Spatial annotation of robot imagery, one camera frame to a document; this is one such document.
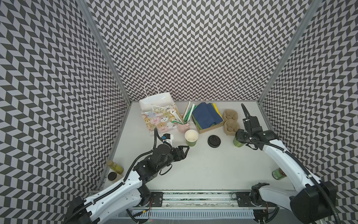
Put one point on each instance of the green napkin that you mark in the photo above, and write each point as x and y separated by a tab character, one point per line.
196	123

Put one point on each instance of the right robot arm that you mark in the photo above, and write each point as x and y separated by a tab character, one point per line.
310	201

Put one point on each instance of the dark blue napkin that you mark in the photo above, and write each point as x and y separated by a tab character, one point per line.
206	115

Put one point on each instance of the stack of pulp cup carriers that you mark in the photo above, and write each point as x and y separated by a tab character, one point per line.
231	126

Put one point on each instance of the brown tea bottle yellow cap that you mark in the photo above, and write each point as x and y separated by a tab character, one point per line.
278	174

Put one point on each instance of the cartoon animal paper bag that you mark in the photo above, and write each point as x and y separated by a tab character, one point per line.
158	110

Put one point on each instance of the pink metal bucket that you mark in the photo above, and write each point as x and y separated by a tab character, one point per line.
182	128

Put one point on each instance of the metal base rail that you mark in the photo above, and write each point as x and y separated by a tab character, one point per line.
183	205

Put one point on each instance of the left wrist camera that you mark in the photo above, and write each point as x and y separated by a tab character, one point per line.
168	138

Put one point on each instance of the black round cap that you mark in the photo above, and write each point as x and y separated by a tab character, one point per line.
112	177

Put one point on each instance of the green paper cup stack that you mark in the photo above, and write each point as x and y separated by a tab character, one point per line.
191	137

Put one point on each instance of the cardboard napkin box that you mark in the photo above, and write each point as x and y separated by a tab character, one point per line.
213	127

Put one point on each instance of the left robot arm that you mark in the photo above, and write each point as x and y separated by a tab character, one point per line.
131	190

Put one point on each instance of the yellow napkin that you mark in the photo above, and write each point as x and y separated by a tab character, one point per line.
217	111

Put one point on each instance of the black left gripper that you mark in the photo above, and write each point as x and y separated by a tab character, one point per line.
176	150

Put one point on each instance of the yellow-green drink bottle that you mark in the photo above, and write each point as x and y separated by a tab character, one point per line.
115	167

